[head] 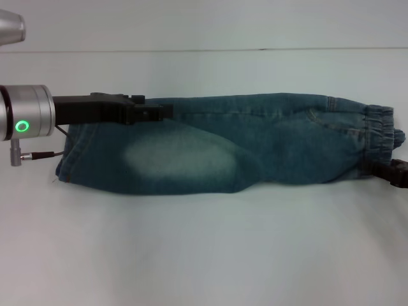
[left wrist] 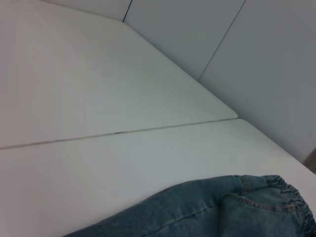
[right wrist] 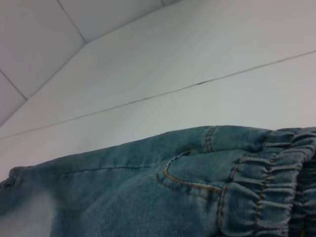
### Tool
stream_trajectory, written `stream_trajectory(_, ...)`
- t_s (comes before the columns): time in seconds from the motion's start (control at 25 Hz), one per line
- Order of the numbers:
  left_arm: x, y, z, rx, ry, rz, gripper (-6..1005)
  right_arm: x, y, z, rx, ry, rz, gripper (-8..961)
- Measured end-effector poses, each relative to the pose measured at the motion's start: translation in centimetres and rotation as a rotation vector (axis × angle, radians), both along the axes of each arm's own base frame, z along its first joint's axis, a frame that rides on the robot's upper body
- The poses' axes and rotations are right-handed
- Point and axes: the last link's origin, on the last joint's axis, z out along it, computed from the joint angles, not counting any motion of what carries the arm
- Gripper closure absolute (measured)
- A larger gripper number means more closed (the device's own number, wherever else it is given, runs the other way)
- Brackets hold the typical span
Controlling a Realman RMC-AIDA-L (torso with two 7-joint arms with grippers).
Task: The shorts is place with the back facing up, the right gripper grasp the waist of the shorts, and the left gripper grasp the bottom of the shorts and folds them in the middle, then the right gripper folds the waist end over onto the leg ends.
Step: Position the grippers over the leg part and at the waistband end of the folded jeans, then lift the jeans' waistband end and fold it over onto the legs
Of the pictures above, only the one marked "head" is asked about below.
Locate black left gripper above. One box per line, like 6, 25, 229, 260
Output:
52, 91, 175, 126

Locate blue denim shorts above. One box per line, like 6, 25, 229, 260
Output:
53, 91, 407, 196

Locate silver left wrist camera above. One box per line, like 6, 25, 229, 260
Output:
0, 8, 27, 44

